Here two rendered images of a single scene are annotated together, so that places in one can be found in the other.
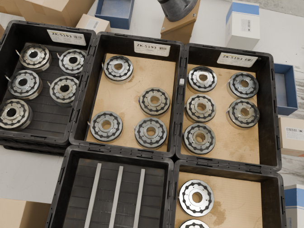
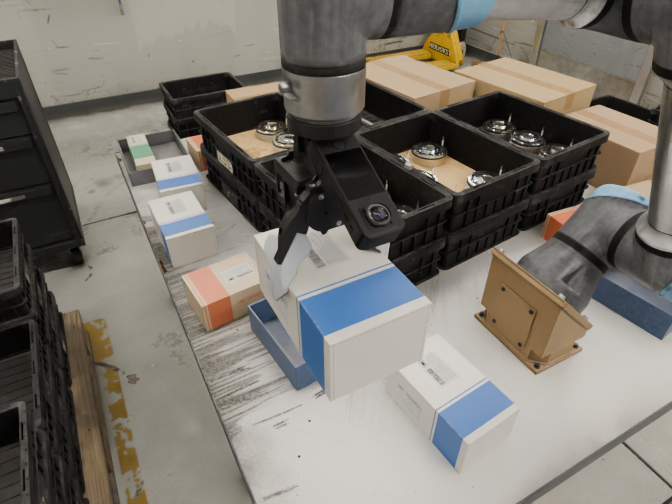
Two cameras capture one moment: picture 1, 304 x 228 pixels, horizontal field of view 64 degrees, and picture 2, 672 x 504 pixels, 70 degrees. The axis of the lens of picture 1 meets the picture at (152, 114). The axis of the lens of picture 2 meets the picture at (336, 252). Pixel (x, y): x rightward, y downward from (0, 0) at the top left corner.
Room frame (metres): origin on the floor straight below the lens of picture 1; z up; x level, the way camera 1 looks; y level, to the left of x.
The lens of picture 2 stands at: (1.14, -0.82, 1.49)
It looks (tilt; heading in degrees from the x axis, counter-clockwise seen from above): 38 degrees down; 145
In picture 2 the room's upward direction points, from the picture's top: straight up
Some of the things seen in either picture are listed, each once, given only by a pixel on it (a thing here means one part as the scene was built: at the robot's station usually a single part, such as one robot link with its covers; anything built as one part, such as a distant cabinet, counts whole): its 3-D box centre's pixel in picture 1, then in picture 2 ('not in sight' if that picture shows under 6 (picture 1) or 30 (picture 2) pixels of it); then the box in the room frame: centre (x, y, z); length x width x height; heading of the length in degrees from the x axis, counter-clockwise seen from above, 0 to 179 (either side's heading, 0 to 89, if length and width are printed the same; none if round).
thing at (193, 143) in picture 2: not in sight; (215, 149); (-0.35, -0.28, 0.74); 0.16 x 0.12 x 0.07; 86
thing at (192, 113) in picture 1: (201, 107); not in sight; (0.35, -0.16, 0.86); 0.10 x 0.10 x 0.01
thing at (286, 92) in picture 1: (273, 87); (302, 331); (0.53, -0.48, 0.74); 0.20 x 0.15 x 0.07; 179
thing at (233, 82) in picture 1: (244, 84); not in sight; (0.46, -0.31, 0.86); 0.10 x 0.10 x 0.01
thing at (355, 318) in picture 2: not in sight; (335, 295); (0.80, -0.58, 1.10); 0.20 x 0.12 x 0.09; 173
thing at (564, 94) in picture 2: not in sight; (516, 103); (0.07, 0.77, 0.80); 0.40 x 0.30 x 0.20; 0
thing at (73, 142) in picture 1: (132, 89); (441, 150); (0.35, 0.07, 0.92); 0.40 x 0.30 x 0.02; 179
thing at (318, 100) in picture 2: not in sight; (321, 90); (0.78, -0.58, 1.33); 0.08 x 0.08 x 0.05
